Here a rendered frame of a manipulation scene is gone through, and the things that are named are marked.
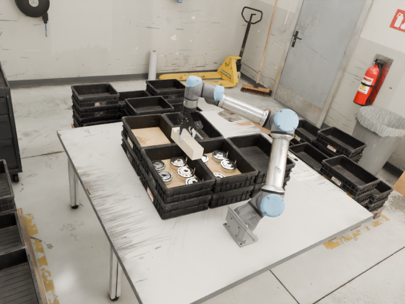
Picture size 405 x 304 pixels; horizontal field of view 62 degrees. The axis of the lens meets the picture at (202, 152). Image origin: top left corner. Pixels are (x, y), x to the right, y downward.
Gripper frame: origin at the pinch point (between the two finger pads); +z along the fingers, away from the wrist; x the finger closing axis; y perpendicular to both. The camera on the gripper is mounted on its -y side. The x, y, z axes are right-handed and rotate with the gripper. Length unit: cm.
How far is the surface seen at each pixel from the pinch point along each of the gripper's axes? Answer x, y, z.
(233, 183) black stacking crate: -23.9, -19.3, 22.0
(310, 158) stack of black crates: -173, 32, 71
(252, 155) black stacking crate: -61, 5, 26
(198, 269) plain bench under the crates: 17, -52, 39
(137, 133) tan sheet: 3, 55, 26
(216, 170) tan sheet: -25.0, -0.7, 26.1
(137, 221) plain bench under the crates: 31, -11, 39
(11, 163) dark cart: 78, 132, 86
